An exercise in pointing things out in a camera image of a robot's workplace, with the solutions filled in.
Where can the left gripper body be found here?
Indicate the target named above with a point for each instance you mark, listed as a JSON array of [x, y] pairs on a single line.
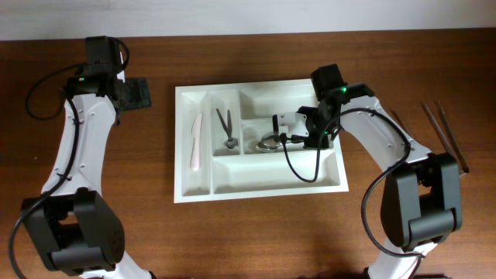
[[139, 94]]

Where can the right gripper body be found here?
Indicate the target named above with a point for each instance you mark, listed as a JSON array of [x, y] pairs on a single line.
[[316, 122]]

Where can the steel tablespoon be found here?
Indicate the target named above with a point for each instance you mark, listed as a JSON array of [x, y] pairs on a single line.
[[273, 147], [271, 137]]

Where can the white plastic knife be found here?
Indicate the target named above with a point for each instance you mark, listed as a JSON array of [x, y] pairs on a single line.
[[195, 161]]

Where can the steel fork curved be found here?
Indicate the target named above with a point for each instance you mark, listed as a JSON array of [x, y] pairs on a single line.
[[403, 126]]

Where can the small teaspoon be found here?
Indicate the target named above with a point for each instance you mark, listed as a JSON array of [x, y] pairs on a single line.
[[231, 141], [223, 122]]

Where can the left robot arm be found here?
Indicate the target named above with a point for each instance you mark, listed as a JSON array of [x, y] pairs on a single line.
[[71, 226]]

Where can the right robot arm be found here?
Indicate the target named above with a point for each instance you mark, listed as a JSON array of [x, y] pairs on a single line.
[[415, 203]]

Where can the white cutlery tray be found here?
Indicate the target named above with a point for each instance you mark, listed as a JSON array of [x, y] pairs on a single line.
[[245, 172]]

